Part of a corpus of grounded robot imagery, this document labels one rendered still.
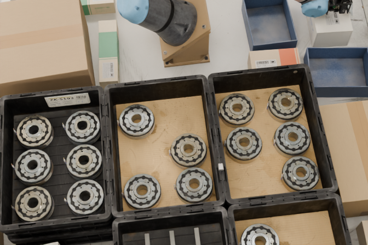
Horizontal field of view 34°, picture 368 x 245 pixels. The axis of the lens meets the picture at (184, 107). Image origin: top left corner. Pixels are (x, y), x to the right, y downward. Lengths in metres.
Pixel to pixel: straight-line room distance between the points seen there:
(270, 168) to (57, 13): 0.81
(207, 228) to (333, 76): 0.70
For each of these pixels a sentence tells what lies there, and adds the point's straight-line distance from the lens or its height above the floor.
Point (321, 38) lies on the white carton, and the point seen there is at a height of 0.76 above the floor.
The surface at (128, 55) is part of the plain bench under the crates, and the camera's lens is 2.09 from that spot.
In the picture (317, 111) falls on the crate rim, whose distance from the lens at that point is 1.75.
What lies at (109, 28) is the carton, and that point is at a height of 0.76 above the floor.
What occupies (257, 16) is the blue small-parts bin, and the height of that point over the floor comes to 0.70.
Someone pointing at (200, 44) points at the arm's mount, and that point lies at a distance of 1.97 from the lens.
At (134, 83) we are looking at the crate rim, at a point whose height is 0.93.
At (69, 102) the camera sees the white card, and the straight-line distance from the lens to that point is 1.83.
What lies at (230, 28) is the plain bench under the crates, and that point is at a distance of 2.14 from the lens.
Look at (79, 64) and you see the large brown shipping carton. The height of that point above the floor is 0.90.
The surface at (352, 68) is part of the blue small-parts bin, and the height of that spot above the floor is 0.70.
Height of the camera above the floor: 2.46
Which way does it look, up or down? 63 degrees down
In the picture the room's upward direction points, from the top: 2 degrees counter-clockwise
